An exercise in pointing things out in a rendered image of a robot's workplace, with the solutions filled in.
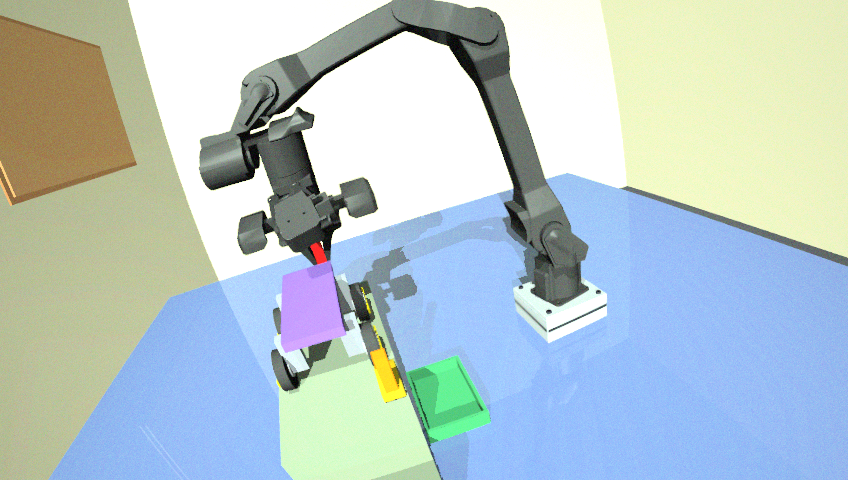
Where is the pale green ramp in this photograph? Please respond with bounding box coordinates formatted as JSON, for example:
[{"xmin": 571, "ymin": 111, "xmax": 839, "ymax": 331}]
[{"xmin": 279, "ymin": 280, "xmax": 441, "ymax": 480}]

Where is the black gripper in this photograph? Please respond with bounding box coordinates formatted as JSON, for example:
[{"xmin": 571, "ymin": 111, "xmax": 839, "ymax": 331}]
[{"xmin": 237, "ymin": 160, "xmax": 378, "ymax": 265}]

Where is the green tray floor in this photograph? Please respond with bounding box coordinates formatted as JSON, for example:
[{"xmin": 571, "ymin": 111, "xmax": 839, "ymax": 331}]
[{"xmin": 412, "ymin": 367, "xmax": 482, "ymax": 429}]

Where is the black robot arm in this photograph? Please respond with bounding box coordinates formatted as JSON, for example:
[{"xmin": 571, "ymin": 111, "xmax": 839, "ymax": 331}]
[{"xmin": 199, "ymin": 0, "xmax": 589, "ymax": 307}]

